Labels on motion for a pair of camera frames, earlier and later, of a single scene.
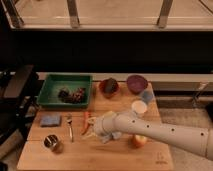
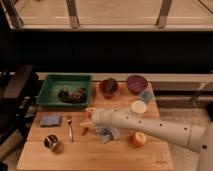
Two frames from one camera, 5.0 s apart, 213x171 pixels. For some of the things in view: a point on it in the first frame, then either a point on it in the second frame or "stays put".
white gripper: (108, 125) → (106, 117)
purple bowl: (137, 83) stays put
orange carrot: (86, 117) stays put
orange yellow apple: (139, 141) stays put
